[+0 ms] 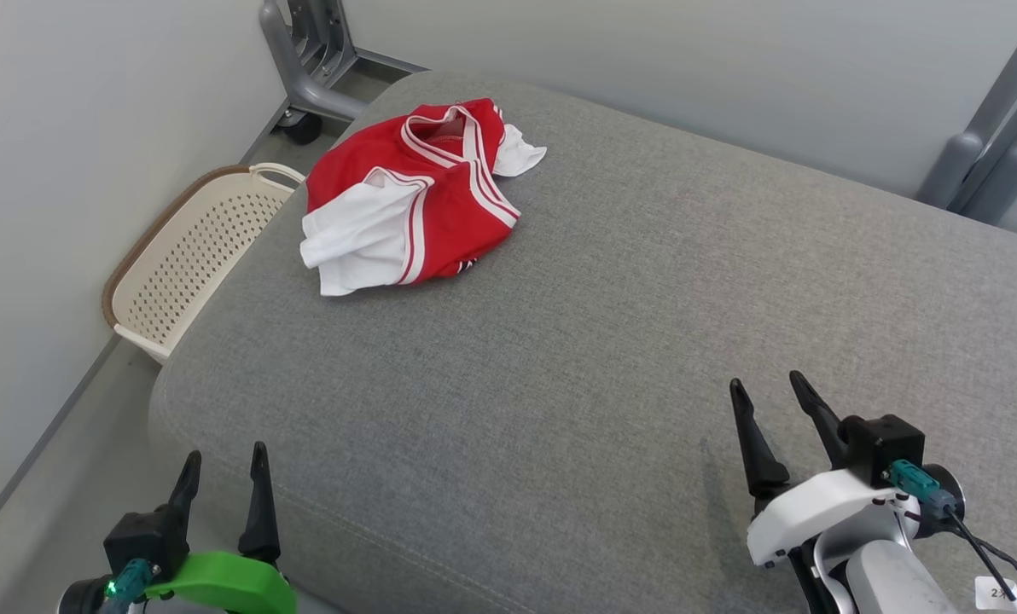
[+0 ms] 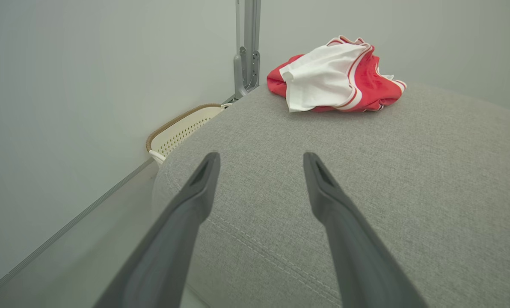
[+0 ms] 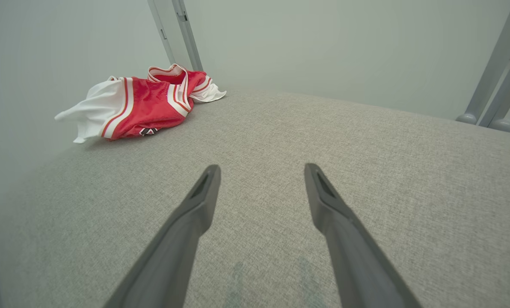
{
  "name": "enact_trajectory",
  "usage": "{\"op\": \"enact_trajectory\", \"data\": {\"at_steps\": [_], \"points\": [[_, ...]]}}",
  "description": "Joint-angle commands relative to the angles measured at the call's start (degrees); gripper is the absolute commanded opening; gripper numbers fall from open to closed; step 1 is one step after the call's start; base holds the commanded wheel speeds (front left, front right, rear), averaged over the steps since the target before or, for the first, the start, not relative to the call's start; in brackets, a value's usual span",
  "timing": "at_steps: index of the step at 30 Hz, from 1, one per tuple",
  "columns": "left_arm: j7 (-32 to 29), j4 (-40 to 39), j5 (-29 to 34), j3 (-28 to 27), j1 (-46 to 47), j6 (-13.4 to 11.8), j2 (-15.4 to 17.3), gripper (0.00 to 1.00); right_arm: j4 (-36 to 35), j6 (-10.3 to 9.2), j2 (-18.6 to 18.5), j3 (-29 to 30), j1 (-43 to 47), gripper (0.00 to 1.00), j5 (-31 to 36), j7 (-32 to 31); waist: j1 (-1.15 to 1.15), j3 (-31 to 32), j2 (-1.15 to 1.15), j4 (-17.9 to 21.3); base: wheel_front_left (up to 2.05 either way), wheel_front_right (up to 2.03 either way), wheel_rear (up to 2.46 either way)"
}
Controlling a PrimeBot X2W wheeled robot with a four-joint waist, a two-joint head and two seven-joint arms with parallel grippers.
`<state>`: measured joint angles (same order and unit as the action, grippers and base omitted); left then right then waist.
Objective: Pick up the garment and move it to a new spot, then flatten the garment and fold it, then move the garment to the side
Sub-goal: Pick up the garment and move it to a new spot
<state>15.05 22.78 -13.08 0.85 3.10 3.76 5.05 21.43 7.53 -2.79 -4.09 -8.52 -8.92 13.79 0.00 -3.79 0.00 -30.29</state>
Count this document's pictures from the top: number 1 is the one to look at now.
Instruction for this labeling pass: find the red and white basketball jersey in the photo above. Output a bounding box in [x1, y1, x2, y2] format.
[299, 97, 549, 298]

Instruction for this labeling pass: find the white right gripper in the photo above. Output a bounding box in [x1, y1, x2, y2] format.
[729, 370, 923, 570]

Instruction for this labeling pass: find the grey wheeled metal stand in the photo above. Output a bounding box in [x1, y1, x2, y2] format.
[259, 0, 428, 146]

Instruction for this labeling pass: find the cream perforated laundry basket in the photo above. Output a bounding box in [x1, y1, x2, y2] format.
[102, 162, 306, 366]

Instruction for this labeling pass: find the white printed label tag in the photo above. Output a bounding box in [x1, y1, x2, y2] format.
[974, 576, 1017, 614]

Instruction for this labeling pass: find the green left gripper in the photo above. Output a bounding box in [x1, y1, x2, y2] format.
[144, 441, 298, 614]

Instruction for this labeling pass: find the grey metal post pair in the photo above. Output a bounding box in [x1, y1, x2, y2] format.
[916, 0, 1017, 227]

